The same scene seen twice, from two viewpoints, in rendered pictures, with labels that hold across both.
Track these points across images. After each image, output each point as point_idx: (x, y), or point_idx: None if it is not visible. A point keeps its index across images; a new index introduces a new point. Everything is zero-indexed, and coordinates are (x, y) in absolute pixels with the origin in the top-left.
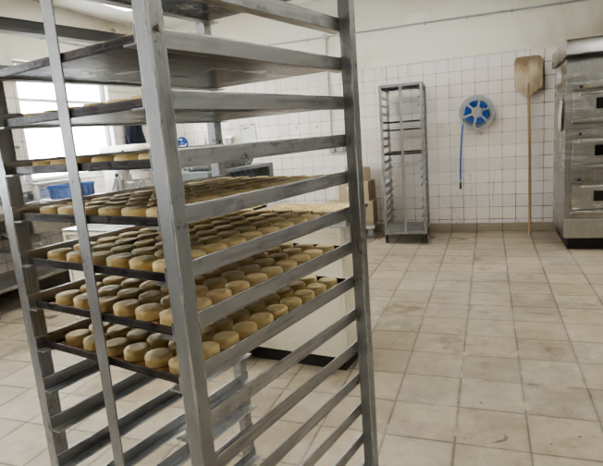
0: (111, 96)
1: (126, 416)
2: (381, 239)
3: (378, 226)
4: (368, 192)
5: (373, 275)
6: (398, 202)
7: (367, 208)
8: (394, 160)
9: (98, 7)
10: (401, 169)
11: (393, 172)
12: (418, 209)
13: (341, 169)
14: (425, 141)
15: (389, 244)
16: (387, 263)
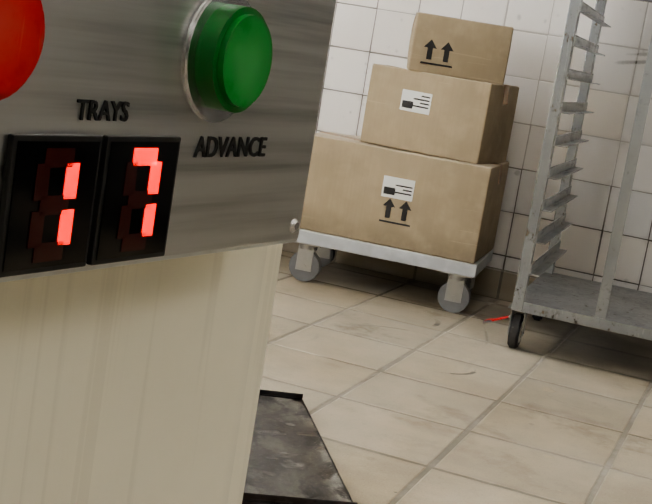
0: None
1: None
2: (490, 329)
3: (491, 274)
4: (483, 129)
5: (411, 499)
6: (586, 202)
7: (464, 190)
8: (612, 33)
9: None
10: (632, 76)
11: (597, 80)
12: None
13: (402, 27)
14: None
15: (521, 356)
16: (499, 442)
